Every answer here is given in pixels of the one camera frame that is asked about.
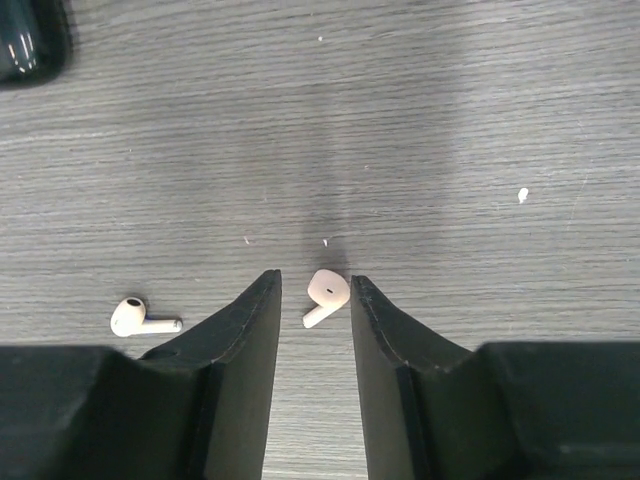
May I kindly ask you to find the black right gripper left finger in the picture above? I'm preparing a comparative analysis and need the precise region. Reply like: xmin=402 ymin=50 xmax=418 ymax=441
xmin=1 ymin=270 xmax=282 ymax=479

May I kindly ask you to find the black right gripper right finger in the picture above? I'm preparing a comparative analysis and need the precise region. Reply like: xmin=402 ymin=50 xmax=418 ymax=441
xmin=351 ymin=276 xmax=639 ymax=479

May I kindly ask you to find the beige earbud pair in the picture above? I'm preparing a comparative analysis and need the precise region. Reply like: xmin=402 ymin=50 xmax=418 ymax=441
xmin=302 ymin=269 xmax=350 ymax=329

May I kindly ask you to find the black gold-trimmed earbud case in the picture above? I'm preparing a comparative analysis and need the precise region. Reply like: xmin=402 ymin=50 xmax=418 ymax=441
xmin=1 ymin=0 xmax=74 ymax=90

